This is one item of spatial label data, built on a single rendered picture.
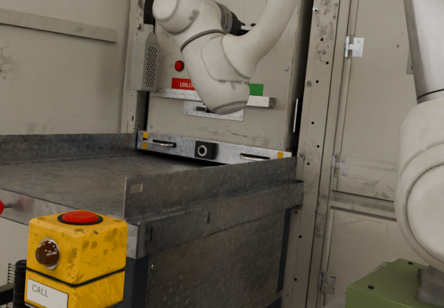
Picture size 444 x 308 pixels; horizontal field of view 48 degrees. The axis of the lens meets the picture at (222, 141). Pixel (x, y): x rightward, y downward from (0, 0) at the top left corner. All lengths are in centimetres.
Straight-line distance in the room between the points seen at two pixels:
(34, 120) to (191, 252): 78
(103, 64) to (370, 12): 84
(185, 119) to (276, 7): 65
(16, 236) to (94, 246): 159
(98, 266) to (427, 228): 35
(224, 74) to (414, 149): 50
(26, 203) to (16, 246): 118
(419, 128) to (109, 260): 38
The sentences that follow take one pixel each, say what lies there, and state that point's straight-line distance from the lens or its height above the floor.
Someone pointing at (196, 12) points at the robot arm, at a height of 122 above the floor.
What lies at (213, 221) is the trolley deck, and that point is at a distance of 97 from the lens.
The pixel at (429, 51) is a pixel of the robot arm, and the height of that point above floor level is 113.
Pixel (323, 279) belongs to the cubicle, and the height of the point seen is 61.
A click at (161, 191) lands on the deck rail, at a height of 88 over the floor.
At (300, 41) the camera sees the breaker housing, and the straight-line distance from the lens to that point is 142.
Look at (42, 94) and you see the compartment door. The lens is 159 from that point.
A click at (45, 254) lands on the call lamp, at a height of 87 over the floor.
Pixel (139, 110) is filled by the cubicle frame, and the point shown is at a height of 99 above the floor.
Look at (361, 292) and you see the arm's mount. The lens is 79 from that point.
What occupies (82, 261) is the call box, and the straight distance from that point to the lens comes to 56.
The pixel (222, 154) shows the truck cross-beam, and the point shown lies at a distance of 147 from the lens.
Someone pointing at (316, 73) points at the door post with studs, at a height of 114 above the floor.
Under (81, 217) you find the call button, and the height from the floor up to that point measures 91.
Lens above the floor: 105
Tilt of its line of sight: 5 degrees down
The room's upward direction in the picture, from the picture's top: 5 degrees clockwise
